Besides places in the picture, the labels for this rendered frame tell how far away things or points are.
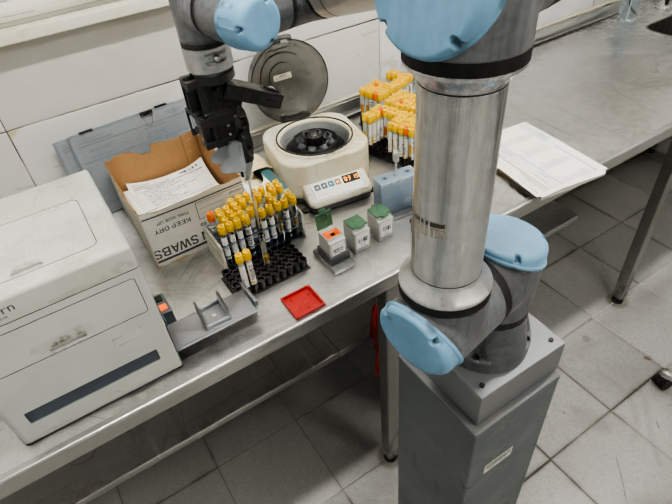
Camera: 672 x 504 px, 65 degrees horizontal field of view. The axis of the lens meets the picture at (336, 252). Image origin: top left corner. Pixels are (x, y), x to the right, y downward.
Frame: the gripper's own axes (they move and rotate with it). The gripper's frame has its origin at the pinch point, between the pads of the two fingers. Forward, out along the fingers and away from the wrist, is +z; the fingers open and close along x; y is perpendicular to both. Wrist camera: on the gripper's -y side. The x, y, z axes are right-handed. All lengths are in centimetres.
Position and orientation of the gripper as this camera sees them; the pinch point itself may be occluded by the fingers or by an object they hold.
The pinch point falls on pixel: (247, 171)
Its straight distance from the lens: 100.9
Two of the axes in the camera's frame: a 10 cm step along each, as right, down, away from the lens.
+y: -8.3, 4.1, -3.7
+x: 5.5, 5.2, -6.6
